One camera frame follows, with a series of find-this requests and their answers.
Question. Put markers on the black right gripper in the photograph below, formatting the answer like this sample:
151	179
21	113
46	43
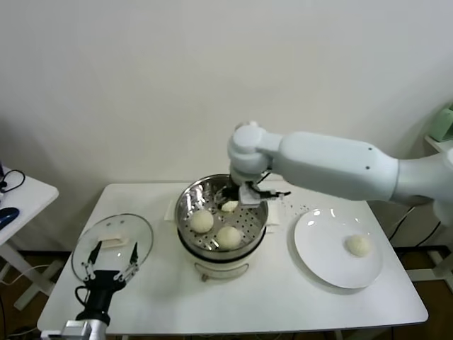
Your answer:
234	190

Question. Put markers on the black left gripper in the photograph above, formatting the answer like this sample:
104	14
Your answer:
101	293

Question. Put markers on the white steamed baozi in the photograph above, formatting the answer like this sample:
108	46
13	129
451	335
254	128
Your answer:
229	237
229	207
201	222
359	246

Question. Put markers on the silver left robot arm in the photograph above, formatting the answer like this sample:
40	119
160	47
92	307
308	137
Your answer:
100	331

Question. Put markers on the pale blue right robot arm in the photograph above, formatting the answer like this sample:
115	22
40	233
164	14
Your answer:
325	163

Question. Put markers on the stainless steel steamer basket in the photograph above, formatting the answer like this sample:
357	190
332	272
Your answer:
253	221

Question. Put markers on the steel steamer pot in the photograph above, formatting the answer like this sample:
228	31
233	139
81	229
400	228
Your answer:
219	270

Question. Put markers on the glass pot lid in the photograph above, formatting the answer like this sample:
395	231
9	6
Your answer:
136	233

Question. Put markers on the white side desk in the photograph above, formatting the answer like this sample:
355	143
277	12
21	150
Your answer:
32	198

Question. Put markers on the white oval plate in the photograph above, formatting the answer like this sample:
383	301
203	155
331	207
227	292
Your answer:
325	248

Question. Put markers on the blue computer mouse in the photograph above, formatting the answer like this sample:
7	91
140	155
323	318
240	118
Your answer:
7	215

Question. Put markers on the pale green box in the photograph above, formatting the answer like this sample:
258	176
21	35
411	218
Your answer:
444	124

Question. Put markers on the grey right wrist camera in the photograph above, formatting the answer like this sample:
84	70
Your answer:
249	197

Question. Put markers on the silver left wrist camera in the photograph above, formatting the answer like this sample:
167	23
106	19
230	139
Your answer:
78	327

